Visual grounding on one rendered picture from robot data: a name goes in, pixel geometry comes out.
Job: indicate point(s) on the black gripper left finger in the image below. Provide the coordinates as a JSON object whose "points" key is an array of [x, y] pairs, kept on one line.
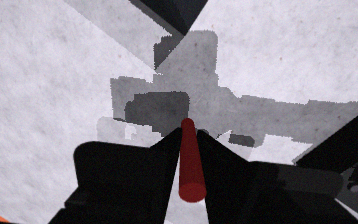
{"points": [[152, 167]]}

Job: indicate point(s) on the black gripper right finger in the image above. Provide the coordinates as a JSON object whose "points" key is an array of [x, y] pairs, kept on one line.
{"points": [[233, 183]]}

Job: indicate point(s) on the dark red peg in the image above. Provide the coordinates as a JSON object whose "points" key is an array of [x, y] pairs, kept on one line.
{"points": [[192, 187]]}

